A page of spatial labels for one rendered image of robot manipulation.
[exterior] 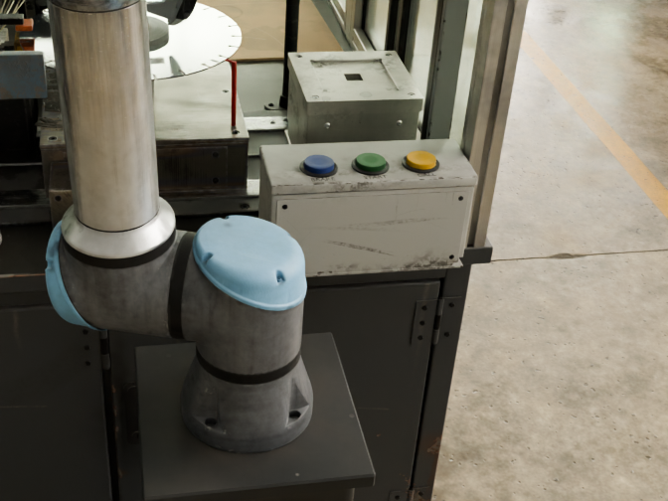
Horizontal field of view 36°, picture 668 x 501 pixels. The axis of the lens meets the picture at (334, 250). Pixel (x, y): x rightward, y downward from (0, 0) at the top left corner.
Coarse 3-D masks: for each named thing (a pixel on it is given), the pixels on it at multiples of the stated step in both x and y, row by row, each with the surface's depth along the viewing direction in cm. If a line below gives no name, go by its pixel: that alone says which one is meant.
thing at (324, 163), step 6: (312, 156) 135; (318, 156) 135; (324, 156) 135; (306, 162) 134; (312, 162) 134; (318, 162) 134; (324, 162) 134; (330, 162) 134; (306, 168) 133; (312, 168) 133; (318, 168) 133; (324, 168) 133; (330, 168) 133
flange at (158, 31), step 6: (150, 18) 157; (156, 18) 158; (150, 24) 155; (156, 24) 155; (162, 24) 156; (150, 30) 153; (156, 30) 153; (162, 30) 154; (168, 30) 154; (150, 36) 152; (156, 36) 152; (162, 36) 152; (168, 36) 154; (150, 42) 151; (156, 42) 151
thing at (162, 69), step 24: (48, 24) 155; (192, 24) 159; (216, 24) 160; (24, 48) 148; (48, 48) 148; (168, 48) 151; (192, 48) 151; (216, 48) 152; (168, 72) 144; (192, 72) 145
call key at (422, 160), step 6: (408, 156) 137; (414, 156) 137; (420, 156) 137; (426, 156) 137; (432, 156) 137; (408, 162) 136; (414, 162) 136; (420, 162) 136; (426, 162) 136; (432, 162) 136; (420, 168) 136; (426, 168) 136
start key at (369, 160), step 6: (360, 156) 136; (366, 156) 136; (372, 156) 136; (378, 156) 136; (360, 162) 135; (366, 162) 135; (372, 162) 135; (378, 162) 135; (384, 162) 135; (360, 168) 135; (366, 168) 134; (372, 168) 134; (378, 168) 134; (384, 168) 135
